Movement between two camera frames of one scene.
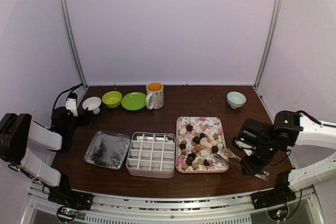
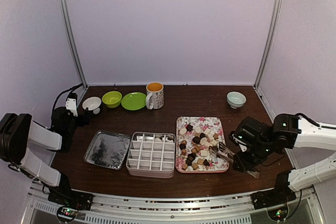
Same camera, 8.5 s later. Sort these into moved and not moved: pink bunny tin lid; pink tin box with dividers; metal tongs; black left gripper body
Moved: metal tongs
Not moved: pink tin box with dividers; black left gripper body; pink bunny tin lid
